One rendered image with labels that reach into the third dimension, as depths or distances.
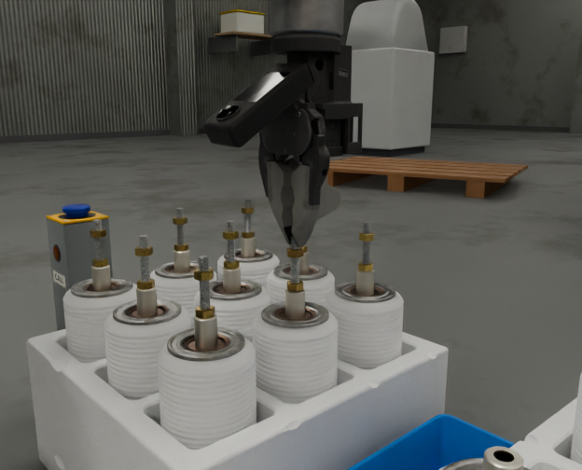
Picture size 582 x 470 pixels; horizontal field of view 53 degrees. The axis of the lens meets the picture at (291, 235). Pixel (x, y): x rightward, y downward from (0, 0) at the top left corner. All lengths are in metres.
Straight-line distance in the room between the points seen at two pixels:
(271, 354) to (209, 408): 0.10
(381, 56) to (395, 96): 0.36
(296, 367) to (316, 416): 0.05
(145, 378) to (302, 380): 0.17
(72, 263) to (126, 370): 0.29
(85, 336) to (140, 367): 0.13
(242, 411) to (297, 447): 0.07
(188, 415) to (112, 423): 0.10
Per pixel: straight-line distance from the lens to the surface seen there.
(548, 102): 10.42
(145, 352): 0.64
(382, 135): 5.25
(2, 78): 7.72
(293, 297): 0.63
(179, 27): 8.57
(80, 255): 0.91
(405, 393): 0.72
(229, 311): 0.70
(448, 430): 0.75
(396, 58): 5.25
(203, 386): 0.55
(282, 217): 0.62
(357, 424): 0.67
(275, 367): 0.63
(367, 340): 0.70
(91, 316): 0.74
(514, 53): 10.70
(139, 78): 8.50
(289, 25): 0.59
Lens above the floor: 0.48
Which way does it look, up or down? 13 degrees down
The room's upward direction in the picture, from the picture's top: straight up
